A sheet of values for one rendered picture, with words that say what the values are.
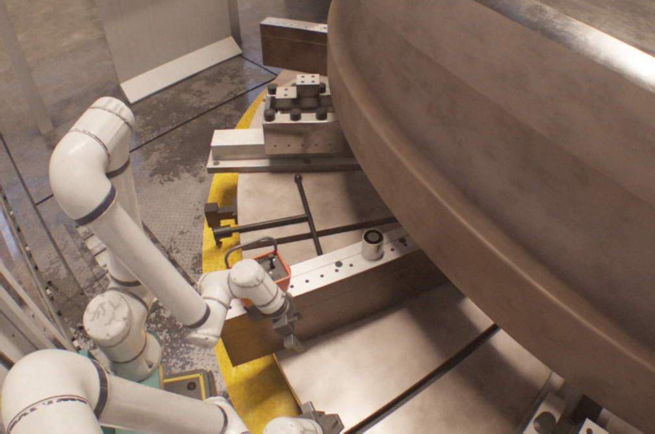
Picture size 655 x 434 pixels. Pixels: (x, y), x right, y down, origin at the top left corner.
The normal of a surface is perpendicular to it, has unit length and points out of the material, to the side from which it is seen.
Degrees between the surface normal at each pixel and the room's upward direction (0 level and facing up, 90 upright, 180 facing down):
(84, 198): 69
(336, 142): 90
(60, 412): 36
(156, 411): 77
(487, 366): 0
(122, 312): 9
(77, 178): 53
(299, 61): 90
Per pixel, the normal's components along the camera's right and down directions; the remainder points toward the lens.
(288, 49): -0.36, 0.65
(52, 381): 0.48, -0.85
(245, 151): 0.03, 0.43
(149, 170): 0.00, -0.72
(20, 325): 0.26, 0.67
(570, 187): -0.80, 0.41
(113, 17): 0.70, 0.49
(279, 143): 0.03, 0.69
